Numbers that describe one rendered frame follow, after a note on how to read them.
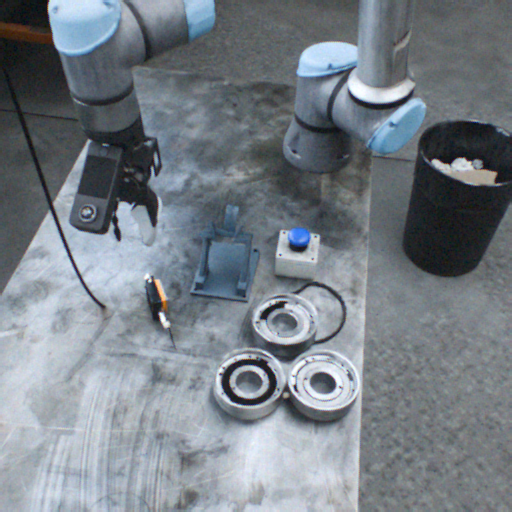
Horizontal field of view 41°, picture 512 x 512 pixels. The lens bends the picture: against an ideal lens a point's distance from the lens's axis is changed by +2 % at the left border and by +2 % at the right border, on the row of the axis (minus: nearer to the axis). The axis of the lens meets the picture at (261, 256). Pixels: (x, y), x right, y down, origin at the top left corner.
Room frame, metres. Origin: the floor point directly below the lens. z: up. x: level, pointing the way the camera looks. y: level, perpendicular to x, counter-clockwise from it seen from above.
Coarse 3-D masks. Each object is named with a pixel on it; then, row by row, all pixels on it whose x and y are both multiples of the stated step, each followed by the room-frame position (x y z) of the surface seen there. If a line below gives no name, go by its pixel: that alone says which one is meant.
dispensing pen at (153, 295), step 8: (152, 280) 0.76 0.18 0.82; (152, 288) 0.72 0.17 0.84; (152, 296) 0.71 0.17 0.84; (160, 296) 0.71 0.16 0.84; (152, 304) 0.69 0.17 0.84; (160, 304) 0.70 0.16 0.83; (152, 312) 0.70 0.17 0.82; (160, 312) 0.69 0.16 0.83; (168, 320) 0.67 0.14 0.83; (168, 328) 0.66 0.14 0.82
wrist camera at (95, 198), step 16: (96, 144) 0.69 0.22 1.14; (96, 160) 0.68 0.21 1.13; (112, 160) 0.68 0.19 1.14; (96, 176) 0.66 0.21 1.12; (112, 176) 0.66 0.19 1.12; (80, 192) 0.64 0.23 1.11; (96, 192) 0.64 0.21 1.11; (112, 192) 0.64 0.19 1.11; (80, 208) 0.62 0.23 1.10; (96, 208) 0.62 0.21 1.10; (112, 208) 0.64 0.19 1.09; (80, 224) 0.61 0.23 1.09; (96, 224) 0.61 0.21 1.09
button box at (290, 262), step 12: (312, 240) 0.86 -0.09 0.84; (288, 252) 0.82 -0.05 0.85; (300, 252) 0.82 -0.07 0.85; (312, 252) 0.83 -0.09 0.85; (276, 264) 0.81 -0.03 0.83; (288, 264) 0.81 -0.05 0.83; (300, 264) 0.80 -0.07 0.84; (312, 264) 0.80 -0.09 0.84; (288, 276) 0.81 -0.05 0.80; (300, 276) 0.80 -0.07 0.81; (312, 276) 0.80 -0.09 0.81
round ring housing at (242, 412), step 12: (252, 348) 0.62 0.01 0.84; (228, 360) 0.60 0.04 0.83; (276, 360) 0.60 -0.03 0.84; (216, 372) 0.57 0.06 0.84; (240, 372) 0.58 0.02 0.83; (252, 372) 0.58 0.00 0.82; (264, 372) 0.58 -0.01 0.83; (276, 372) 0.58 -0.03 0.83; (216, 384) 0.55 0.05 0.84; (264, 384) 0.56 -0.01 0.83; (216, 396) 0.54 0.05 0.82; (240, 396) 0.54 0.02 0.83; (252, 396) 0.54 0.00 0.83; (276, 396) 0.53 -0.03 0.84; (228, 408) 0.52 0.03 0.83; (240, 408) 0.51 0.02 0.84; (252, 408) 0.51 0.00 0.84; (264, 408) 0.52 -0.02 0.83
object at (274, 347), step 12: (264, 300) 0.72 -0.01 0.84; (276, 300) 0.73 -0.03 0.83; (288, 300) 0.73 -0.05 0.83; (300, 300) 0.72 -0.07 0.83; (276, 312) 0.70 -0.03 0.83; (288, 312) 0.70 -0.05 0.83; (312, 312) 0.70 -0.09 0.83; (252, 324) 0.67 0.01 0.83; (276, 324) 0.70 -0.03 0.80; (300, 324) 0.68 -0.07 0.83; (312, 324) 0.68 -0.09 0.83; (264, 336) 0.64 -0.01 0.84; (288, 336) 0.65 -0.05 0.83; (312, 336) 0.65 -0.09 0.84; (264, 348) 0.65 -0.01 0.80; (276, 348) 0.63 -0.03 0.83; (288, 348) 0.63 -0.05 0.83; (300, 348) 0.63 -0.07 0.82
